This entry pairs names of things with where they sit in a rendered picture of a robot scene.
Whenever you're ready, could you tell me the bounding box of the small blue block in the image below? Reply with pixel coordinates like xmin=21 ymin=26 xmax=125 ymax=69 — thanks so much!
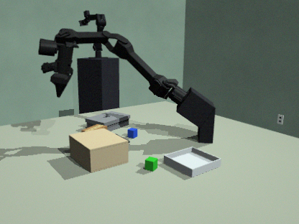
xmin=128 ymin=128 xmax=137 ymax=138

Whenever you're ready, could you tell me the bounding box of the brown cardboard box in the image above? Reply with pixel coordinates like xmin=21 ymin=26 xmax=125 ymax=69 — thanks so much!
xmin=81 ymin=124 xmax=107 ymax=132

